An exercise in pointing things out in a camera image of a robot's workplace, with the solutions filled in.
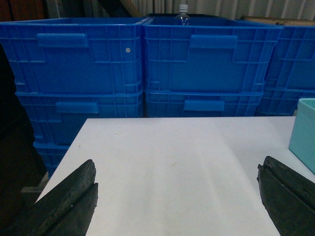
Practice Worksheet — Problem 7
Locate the blue crate lower right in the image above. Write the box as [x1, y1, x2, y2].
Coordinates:
[255, 88, 315, 116]

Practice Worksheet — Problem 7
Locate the blue crate top middle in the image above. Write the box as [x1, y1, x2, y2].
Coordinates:
[143, 17, 282, 93]

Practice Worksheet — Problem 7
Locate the blue crate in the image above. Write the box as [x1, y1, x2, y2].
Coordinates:
[255, 88, 315, 116]
[0, 18, 145, 94]
[265, 26, 315, 90]
[16, 92, 143, 145]
[143, 17, 282, 93]
[33, 142, 70, 178]
[145, 91, 263, 118]

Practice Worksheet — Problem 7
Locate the blue crate lower middle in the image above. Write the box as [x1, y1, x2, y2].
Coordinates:
[145, 91, 263, 118]

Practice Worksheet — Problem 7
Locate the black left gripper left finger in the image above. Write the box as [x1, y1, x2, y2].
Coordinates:
[0, 159, 98, 236]

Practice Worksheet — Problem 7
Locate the teal plastic bin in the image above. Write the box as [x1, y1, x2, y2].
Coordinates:
[288, 98, 315, 173]

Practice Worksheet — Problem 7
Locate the blue crate top left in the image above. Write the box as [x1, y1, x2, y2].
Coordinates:
[0, 18, 145, 94]

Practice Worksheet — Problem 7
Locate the blue crate bottom left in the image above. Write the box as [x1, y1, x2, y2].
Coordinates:
[33, 142, 70, 178]

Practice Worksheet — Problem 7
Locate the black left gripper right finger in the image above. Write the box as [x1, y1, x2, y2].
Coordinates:
[257, 156, 315, 236]

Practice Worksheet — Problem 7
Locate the blue crate top right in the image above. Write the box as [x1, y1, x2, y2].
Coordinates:
[265, 26, 315, 90]

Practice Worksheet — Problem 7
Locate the blue crate lower left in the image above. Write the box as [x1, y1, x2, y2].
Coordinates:
[16, 92, 143, 145]

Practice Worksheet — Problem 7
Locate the clear water bottle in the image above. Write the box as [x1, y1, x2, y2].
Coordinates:
[175, 4, 190, 26]

